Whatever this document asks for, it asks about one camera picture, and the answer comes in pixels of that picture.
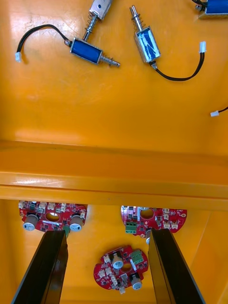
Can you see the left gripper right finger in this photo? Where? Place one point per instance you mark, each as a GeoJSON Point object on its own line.
{"type": "Point", "coordinates": [171, 273]}

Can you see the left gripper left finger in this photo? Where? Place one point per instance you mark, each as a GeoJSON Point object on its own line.
{"type": "Point", "coordinates": [45, 273]}

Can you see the round red circuit board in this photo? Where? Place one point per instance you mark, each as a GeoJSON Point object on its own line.
{"type": "Point", "coordinates": [59, 210]}
{"type": "Point", "coordinates": [99, 273]}
{"type": "Point", "coordinates": [154, 222]}

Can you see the yellow-orange plastic bin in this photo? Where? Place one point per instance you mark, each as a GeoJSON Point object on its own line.
{"type": "Point", "coordinates": [107, 107]}
{"type": "Point", "coordinates": [99, 232]}

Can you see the group of metal solenoids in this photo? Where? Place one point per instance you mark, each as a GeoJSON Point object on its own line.
{"type": "Point", "coordinates": [85, 51]}

